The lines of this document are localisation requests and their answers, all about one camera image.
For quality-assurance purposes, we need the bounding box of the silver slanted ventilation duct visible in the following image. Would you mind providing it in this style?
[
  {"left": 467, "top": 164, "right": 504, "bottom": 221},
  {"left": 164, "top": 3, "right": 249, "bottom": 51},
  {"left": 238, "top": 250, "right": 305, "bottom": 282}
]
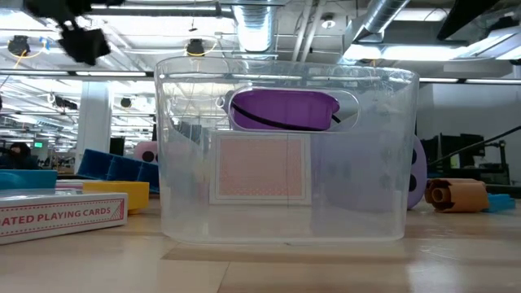
[{"left": 352, "top": 0, "right": 410, "bottom": 44}]

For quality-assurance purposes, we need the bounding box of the person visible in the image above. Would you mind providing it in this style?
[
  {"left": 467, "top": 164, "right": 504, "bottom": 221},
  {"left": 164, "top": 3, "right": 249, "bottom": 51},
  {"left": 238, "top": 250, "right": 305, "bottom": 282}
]
[{"left": 0, "top": 141, "right": 42, "bottom": 171}]

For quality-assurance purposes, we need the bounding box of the white building column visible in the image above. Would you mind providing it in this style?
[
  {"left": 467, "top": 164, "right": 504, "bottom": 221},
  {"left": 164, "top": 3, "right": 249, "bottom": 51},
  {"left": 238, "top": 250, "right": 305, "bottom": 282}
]
[{"left": 74, "top": 81, "right": 114, "bottom": 175}]

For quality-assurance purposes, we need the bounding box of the silver round ventilation duct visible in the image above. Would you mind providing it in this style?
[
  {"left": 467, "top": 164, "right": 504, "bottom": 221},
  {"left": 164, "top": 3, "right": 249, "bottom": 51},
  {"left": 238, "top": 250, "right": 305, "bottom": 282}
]
[{"left": 232, "top": 0, "right": 278, "bottom": 54}]

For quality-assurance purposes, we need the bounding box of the blue plastic tray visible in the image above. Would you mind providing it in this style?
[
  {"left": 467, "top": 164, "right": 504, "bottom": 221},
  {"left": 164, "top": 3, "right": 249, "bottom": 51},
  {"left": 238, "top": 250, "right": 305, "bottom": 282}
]
[{"left": 77, "top": 148, "right": 160, "bottom": 195}]

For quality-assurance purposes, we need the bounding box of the blue rounded toy block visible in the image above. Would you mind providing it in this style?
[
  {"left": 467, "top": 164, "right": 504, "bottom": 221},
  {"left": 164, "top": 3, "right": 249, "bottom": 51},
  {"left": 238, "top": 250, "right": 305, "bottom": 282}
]
[{"left": 0, "top": 169, "right": 59, "bottom": 191}]

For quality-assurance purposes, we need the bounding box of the pink foam die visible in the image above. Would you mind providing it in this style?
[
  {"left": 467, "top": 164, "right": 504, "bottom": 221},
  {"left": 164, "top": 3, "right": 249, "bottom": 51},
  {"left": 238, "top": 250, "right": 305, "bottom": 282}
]
[{"left": 133, "top": 140, "right": 160, "bottom": 165}]

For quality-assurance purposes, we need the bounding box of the black cabinet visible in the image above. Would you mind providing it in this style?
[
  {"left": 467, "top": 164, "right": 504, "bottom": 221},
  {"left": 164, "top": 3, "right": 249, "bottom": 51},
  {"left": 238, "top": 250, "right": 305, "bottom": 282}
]
[{"left": 108, "top": 137, "right": 126, "bottom": 157}]

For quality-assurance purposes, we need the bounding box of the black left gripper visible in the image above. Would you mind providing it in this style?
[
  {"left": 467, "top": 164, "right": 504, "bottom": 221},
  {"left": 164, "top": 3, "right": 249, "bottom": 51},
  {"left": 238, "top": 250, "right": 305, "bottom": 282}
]
[{"left": 56, "top": 18, "right": 112, "bottom": 67}]

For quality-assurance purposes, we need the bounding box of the brown toy block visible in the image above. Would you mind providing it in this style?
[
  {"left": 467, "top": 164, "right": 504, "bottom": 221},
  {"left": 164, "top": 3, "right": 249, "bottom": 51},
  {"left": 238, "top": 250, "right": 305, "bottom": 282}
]
[{"left": 424, "top": 177, "right": 490, "bottom": 214}]

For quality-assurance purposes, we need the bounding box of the frosted clear plastic bin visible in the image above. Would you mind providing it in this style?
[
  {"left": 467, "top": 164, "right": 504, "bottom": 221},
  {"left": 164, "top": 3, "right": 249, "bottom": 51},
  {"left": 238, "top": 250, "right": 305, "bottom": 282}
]
[{"left": 154, "top": 55, "right": 421, "bottom": 245}]

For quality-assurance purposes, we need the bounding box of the yellow toy block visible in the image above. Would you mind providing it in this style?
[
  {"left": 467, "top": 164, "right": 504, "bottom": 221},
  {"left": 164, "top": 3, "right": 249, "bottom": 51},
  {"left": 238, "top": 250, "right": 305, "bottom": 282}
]
[{"left": 82, "top": 180, "right": 151, "bottom": 216}]

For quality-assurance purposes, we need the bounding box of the black desk with monitors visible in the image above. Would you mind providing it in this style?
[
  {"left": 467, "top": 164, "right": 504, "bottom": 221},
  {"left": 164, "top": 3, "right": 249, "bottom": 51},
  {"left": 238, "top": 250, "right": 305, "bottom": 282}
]
[{"left": 421, "top": 133, "right": 510, "bottom": 186}]

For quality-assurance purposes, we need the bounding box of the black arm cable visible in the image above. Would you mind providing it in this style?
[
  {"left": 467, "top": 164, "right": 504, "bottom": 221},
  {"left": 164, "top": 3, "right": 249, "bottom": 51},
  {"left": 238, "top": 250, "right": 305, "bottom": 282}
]
[{"left": 429, "top": 125, "right": 521, "bottom": 166}]

